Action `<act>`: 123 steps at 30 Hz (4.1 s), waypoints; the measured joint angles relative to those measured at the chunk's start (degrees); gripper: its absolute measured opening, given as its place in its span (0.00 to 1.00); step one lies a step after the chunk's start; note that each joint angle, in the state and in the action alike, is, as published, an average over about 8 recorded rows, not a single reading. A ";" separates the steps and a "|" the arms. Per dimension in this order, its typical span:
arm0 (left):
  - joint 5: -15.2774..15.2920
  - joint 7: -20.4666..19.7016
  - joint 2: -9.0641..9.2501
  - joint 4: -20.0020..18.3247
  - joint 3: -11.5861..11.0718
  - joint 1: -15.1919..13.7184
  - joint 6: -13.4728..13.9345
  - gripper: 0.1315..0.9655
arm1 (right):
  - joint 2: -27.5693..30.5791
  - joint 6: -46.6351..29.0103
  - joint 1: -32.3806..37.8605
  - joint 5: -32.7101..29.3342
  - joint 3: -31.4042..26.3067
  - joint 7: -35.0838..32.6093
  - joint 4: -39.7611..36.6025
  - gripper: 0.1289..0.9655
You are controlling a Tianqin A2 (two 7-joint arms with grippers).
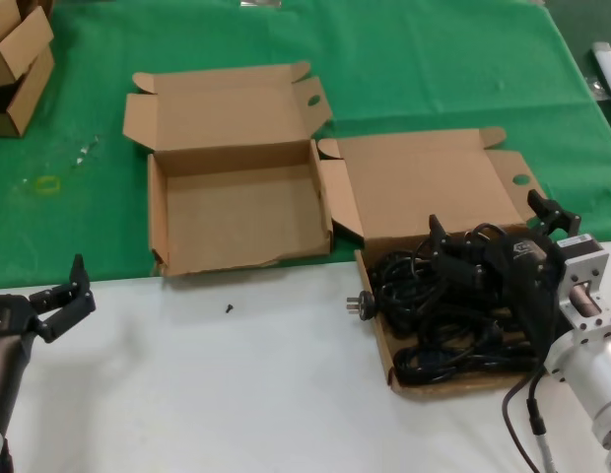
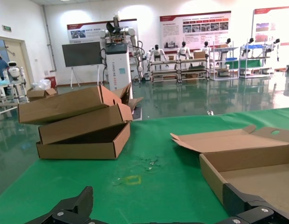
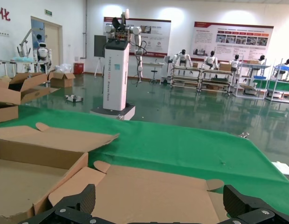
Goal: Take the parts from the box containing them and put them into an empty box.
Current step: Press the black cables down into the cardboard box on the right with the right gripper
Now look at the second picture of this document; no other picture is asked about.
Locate open flat cardboard box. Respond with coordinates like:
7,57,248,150
170,125,289,219

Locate white shelf rack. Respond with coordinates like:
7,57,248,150
209,41,240,81
239,38,275,79

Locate white tape scraps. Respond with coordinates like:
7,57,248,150
144,158,161,172

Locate wide red white info board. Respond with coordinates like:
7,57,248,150
159,10,232,51

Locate black screen on stand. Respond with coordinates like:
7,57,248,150
62,41,105,89

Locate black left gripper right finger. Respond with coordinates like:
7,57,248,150
216,183,289,224

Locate open cardboard carton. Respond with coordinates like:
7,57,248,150
27,88,58,102

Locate red bin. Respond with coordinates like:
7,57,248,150
45,76,57,89

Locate white round-head humanoid robot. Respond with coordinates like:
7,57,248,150
3,61,25,82

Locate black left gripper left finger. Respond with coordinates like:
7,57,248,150
25,186,98,224

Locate stacked flat cardboard box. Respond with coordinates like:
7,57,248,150
38,103,133,145
18,85,122,125

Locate grey wall pipe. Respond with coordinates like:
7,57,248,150
41,4,57,73

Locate metal tube rack workbench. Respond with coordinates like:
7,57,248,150
178,57,210,83
149,59,180,83

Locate clear plastic bags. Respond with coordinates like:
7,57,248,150
31,79,52,91

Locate stacked cardboard boxes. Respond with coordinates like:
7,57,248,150
36,121,131,161

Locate white black humanoid robot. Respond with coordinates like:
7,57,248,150
176,42,193,60
272,38,282,63
146,44,169,62
219,38,233,49
241,37,255,58
201,41,212,58

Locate beige door with frame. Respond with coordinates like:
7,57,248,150
0,36,31,94

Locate white tube frame workbench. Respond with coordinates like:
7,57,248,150
0,80,28,122

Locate green table cloth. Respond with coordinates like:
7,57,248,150
0,107,289,224

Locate red white photo info board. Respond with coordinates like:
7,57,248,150
251,6,289,46

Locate person in blue coat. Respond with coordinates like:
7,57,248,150
0,53,9,94

